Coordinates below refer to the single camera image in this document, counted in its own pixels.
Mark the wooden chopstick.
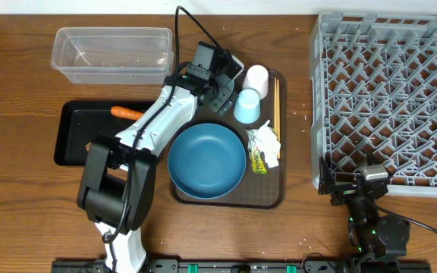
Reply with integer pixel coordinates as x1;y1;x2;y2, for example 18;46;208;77
274;78;280;136
275;78;281;144

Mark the left wooden chopstick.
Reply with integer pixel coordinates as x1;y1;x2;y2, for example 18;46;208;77
274;78;280;136

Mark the clear plastic bin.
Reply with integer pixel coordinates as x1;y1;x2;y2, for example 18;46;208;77
51;27;173;85

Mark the right wooden chopstick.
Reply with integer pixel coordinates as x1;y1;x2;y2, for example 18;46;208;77
275;78;281;144

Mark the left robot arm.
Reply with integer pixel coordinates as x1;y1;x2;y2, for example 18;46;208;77
77;49;244;272

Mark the yellow green snack wrapper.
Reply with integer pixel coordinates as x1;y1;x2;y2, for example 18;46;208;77
246;129;267;174

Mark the brown serving tray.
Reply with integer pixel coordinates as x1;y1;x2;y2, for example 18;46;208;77
170;70;287;209

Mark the crumpled white tissue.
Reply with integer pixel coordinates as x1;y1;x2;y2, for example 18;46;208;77
255;120;281;168

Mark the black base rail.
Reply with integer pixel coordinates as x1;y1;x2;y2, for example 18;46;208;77
51;259;431;273

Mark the grey dishwasher rack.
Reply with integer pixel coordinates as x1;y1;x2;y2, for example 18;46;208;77
310;12;437;198

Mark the black plastic tray bin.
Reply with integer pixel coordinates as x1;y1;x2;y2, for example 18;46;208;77
54;100;152;166

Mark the left black cable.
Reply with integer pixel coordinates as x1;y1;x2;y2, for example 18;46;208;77
102;5;223;273

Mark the light blue plastic cup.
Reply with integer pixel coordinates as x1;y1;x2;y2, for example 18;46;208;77
234;89;260;124

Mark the orange carrot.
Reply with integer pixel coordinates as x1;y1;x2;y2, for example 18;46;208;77
111;106;143;121

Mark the light blue bowl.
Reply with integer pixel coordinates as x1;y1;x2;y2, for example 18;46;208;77
231;55;244;83

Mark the dark blue plate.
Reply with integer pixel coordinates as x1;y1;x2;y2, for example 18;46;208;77
168;123;247;199

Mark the pink plastic cup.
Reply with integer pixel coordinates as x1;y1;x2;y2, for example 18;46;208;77
242;64;269;99

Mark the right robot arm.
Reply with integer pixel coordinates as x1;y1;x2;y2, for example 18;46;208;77
318;155;410;272

